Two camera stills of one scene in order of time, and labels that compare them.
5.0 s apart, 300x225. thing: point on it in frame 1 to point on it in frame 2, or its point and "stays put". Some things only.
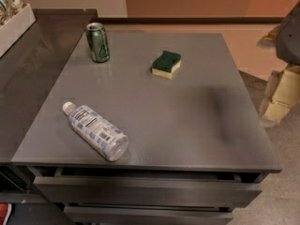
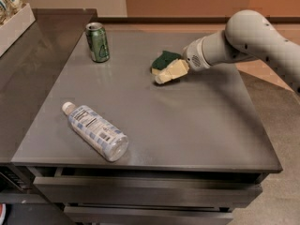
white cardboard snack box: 16,26 stays put
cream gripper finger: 283,94 to 175,69
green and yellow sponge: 165,64 stays put
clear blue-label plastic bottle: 97,131 stays put
